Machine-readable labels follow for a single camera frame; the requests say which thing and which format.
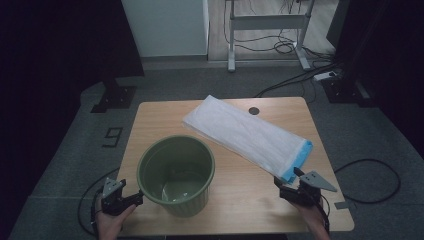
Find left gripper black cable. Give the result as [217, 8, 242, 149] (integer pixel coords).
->
[77, 167, 121, 238]

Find green plastic trash bin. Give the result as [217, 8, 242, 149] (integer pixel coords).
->
[136, 134, 216, 218]

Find person's right hand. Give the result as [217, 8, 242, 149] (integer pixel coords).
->
[293, 201, 331, 240]

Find white cabinet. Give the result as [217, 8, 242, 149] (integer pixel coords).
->
[120, 0, 210, 58]

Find tangled black floor cables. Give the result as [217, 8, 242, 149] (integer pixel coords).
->
[222, 0, 334, 57]

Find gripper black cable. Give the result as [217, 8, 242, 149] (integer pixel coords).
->
[77, 167, 121, 238]
[314, 195, 332, 234]

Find looped black floor cable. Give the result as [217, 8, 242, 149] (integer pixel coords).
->
[334, 158, 402, 205]

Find white metal desk frame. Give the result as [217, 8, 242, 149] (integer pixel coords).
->
[226, 0, 316, 73]

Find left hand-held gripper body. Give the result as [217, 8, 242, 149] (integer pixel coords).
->
[100, 177, 132, 216]

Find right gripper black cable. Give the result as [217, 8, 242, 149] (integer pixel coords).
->
[314, 195, 332, 234]

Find black stand base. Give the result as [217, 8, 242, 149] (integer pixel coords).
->
[321, 75, 378, 108]
[90, 78, 138, 114]

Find white garbage bag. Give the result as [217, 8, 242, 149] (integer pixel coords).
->
[182, 94, 314, 185]

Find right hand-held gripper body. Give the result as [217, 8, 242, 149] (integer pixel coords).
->
[279, 170, 338, 208]

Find black curtain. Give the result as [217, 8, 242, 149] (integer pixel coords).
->
[0, 0, 145, 214]
[333, 0, 424, 158]

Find white power strip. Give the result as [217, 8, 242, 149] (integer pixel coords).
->
[313, 70, 338, 82]

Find long black floor cable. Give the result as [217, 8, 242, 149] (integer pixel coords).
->
[254, 61, 343, 99]

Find person's left hand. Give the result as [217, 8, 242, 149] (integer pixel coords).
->
[95, 203, 137, 240]

